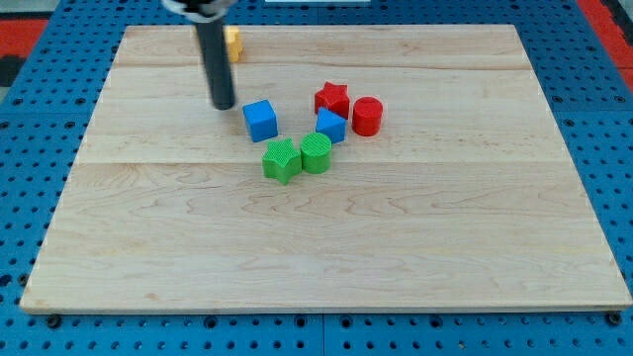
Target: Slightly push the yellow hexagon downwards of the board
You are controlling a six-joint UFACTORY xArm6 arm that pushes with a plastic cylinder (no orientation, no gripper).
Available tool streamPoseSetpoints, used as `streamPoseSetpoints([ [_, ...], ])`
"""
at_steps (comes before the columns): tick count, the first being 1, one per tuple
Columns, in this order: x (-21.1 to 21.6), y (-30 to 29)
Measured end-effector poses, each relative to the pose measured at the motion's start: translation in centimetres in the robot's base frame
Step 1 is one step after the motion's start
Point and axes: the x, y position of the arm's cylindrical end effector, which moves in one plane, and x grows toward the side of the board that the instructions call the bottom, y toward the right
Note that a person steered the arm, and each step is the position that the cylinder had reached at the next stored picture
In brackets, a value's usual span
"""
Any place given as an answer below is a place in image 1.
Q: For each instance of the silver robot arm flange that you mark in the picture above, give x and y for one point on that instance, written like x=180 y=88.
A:
x=199 y=11

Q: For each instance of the light wooden board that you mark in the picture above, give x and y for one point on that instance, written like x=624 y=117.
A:
x=467 y=199

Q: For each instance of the yellow hexagon block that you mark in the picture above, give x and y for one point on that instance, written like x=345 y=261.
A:
x=234 y=46

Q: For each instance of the green cylinder block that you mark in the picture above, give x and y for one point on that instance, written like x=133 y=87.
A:
x=315 y=150

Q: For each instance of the green star block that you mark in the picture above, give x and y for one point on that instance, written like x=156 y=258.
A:
x=282 y=161

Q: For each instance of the blue triangle block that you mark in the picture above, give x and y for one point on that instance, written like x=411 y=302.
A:
x=331 y=124

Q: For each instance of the blue cube block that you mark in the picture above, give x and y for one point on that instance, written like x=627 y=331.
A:
x=260 y=120

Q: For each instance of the red cylinder block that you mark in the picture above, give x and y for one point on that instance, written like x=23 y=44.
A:
x=367 y=116

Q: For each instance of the red star block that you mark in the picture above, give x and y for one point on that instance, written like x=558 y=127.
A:
x=333 y=97

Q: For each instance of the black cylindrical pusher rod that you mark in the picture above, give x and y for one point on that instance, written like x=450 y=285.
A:
x=212 y=42

